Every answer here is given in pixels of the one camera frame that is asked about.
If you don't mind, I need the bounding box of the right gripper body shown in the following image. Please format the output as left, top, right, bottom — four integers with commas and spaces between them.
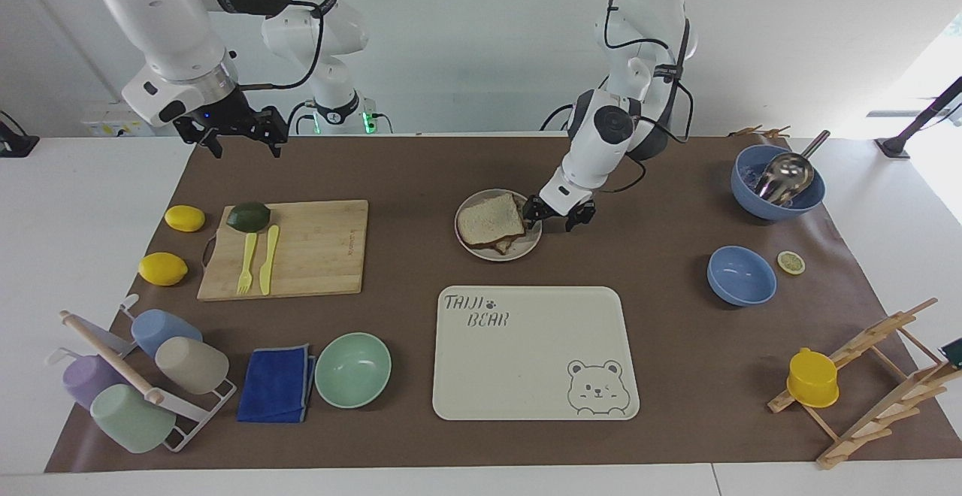
180, 87, 265, 138

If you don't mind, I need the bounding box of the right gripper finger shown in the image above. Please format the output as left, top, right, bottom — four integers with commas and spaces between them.
173, 116, 225, 160
251, 106, 291, 159

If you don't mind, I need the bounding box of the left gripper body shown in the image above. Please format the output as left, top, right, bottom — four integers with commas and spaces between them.
532, 194, 596, 222

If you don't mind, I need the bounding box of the round grey plate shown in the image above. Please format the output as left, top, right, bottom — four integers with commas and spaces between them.
454, 188, 544, 263

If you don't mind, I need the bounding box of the yellow lemon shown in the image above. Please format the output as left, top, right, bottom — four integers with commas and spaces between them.
138, 252, 189, 288
164, 204, 207, 233

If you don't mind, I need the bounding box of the white power strip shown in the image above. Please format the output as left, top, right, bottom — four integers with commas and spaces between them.
80, 101, 156, 138

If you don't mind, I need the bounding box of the dark green avocado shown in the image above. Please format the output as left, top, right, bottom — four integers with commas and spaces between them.
225, 201, 272, 234

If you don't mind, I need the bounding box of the bamboo cutting board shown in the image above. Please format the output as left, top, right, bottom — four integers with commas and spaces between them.
196, 199, 371, 303

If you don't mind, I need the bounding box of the yellow-green plastic knife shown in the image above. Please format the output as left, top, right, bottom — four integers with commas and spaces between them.
259, 224, 281, 296

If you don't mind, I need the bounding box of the yellow-green plastic fork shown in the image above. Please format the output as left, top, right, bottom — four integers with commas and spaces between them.
236, 231, 259, 297

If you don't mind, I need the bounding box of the cream tray with bear print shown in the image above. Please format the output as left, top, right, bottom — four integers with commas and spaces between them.
431, 285, 641, 422

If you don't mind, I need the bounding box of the small blue bowl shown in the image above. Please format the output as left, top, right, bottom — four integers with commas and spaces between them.
706, 245, 779, 307

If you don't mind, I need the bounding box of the large blue bowl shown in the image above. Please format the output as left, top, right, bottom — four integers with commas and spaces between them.
730, 143, 827, 222

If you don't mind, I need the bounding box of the black stand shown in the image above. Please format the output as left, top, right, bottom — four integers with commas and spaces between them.
0, 110, 41, 159
875, 75, 962, 159

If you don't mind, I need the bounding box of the blue plastic cup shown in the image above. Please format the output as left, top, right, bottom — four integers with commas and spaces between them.
130, 308, 204, 360

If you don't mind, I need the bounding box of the small wooden rack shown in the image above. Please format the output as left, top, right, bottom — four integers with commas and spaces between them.
727, 124, 792, 143

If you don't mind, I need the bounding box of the metal scoop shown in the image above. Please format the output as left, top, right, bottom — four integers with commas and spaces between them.
753, 129, 832, 204

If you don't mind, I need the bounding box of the beige plastic cup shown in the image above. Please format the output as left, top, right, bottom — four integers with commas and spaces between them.
154, 336, 231, 396

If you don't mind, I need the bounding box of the white cup rack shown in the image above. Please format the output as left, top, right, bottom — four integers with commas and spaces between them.
45, 294, 238, 454

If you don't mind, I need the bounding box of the green bowl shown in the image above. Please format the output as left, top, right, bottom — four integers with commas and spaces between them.
313, 331, 393, 410

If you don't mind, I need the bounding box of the blue folded cloth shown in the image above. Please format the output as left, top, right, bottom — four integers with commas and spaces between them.
237, 343, 318, 425

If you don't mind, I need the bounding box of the purple plastic cup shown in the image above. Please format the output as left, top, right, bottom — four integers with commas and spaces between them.
62, 354, 129, 411

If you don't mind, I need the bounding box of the yellow cup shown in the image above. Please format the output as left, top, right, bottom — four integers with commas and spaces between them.
785, 346, 840, 410

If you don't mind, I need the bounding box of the green plastic cup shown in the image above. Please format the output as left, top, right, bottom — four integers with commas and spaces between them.
89, 383, 178, 455

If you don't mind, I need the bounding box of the wooden drying rack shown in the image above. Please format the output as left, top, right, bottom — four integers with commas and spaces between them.
767, 298, 962, 471

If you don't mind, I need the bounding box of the black cable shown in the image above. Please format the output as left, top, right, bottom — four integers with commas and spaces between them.
537, 103, 576, 133
239, 0, 340, 92
592, 0, 695, 196

